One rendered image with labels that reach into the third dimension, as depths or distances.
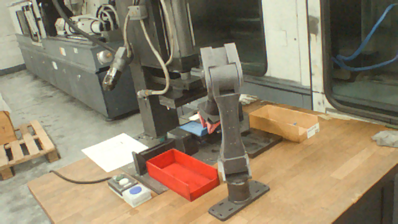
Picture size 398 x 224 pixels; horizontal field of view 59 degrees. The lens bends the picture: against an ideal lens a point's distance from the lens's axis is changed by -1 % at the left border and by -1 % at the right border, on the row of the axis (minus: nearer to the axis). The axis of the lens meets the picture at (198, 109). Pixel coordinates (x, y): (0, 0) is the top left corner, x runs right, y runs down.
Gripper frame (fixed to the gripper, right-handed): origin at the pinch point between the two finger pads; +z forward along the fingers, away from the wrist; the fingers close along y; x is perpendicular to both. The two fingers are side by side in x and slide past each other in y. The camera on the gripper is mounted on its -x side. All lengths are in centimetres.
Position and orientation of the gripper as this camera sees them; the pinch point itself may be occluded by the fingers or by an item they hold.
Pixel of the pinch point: (208, 128)
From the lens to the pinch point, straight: 132.4
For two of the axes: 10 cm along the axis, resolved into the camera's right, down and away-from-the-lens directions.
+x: -7.8, 3.0, -5.5
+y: -6.1, -5.9, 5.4
